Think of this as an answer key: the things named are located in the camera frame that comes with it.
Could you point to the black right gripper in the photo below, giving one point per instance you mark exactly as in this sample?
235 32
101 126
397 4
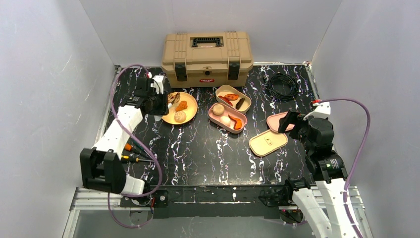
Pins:
291 121

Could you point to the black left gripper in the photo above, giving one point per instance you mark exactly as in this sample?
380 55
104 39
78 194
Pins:
161 104

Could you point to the white metal food tongs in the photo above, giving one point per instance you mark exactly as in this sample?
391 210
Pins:
171 99

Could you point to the fried chicken piece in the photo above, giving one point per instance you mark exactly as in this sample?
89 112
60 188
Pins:
181 106

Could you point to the dark brown sea cucumber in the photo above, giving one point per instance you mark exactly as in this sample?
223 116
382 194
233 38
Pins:
239 103

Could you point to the orange chicken wing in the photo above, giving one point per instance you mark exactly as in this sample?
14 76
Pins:
237 122

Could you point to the round beige bun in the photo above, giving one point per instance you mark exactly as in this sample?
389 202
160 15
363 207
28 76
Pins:
218 109

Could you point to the white boiled egg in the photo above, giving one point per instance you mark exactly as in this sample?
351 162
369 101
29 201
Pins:
225 120

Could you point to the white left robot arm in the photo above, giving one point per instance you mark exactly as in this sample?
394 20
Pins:
101 165

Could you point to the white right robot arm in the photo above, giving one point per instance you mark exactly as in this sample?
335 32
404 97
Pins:
328 170

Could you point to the pink lunch box lid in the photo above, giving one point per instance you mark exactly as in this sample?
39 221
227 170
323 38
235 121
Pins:
273 121

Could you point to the beige lunch box lid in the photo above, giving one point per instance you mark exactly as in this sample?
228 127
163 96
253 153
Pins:
267 142

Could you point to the pink lunch box tray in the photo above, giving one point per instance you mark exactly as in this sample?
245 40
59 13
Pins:
228 111

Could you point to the beige lunch box tray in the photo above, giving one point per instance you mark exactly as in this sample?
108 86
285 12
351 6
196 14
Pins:
227 89

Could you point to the white steamed bao bun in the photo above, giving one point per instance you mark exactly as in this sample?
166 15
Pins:
180 117

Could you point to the tan plastic toolbox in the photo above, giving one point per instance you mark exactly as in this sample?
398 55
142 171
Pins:
207 59

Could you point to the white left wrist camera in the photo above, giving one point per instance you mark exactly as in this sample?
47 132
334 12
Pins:
157 83

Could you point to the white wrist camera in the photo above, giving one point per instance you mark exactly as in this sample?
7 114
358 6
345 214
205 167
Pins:
321 110
157 83

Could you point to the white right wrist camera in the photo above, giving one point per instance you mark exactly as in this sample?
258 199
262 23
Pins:
321 110

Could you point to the black yellow handled screwdriver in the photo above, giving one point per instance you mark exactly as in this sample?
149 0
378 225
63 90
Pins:
128 159

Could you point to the aluminium base frame rail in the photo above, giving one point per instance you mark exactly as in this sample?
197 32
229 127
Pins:
181 201

